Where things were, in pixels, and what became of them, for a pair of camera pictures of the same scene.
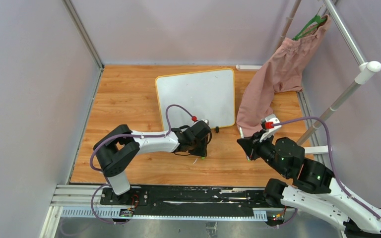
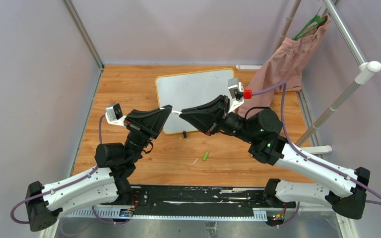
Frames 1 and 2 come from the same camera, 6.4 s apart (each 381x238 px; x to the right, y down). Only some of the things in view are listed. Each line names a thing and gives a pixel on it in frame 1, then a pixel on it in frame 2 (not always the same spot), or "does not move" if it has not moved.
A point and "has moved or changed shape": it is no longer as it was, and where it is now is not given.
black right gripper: x=251 y=144 → x=206 y=121
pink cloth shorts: x=280 y=72 does not move
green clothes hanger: x=311 y=25 does not move
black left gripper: x=203 y=151 → x=147 y=125
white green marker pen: x=242 y=134 has moved or changed shape
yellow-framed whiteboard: x=207 y=94 does not move
